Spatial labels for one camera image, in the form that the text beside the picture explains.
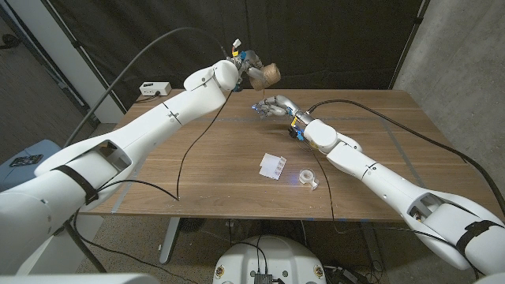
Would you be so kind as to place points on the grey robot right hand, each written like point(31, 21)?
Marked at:
point(286, 106)

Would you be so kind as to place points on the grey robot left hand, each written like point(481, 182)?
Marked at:
point(248, 61)

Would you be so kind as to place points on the brown twine spool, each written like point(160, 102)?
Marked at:
point(268, 75)

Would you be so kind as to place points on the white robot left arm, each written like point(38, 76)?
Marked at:
point(138, 134)

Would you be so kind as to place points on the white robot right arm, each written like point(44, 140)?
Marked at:
point(375, 173)

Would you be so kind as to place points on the white sticker sheet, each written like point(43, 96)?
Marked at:
point(270, 165)

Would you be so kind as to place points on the clear tape roll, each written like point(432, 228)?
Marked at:
point(304, 179)

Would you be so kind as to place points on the black backdrop curtain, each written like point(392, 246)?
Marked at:
point(335, 39)

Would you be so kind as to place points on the white power socket box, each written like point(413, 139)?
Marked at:
point(155, 88)

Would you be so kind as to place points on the black backdrop stand pole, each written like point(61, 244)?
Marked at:
point(75, 44)
point(410, 37)

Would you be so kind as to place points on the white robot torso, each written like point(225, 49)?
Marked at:
point(284, 256)

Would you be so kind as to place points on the grey table leg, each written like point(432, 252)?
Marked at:
point(371, 248)
point(170, 240)

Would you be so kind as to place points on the black torso connector box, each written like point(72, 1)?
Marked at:
point(263, 278)

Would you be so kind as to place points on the floor power strip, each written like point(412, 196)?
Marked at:
point(343, 274)

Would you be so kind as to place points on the black flat device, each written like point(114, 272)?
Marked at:
point(26, 160)

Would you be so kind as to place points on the blue chair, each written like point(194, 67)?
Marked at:
point(16, 173)

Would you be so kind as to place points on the black wall rail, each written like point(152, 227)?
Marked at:
point(61, 84)

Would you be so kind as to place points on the black wall hook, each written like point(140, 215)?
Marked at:
point(8, 40)

